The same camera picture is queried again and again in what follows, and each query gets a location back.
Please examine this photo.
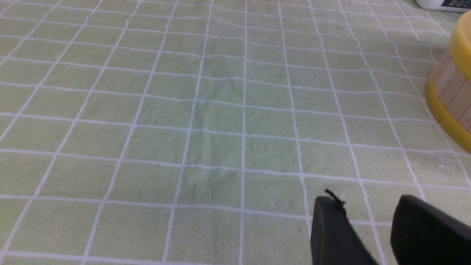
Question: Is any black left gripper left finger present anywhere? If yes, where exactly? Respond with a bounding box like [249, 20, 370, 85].
[311, 189, 378, 265]

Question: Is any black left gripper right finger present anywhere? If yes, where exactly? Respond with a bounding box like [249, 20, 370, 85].
[390, 195, 471, 265]

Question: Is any bamboo steamer basket yellow rim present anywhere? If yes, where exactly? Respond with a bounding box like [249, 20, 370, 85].
[425, 11, 471, 153]

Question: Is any green lid white storage box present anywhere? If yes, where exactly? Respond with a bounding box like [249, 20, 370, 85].
[415, 0, 471, 13]

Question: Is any green checkered tablecloth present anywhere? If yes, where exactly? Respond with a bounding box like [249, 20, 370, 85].
[0, 0, 470, 265]

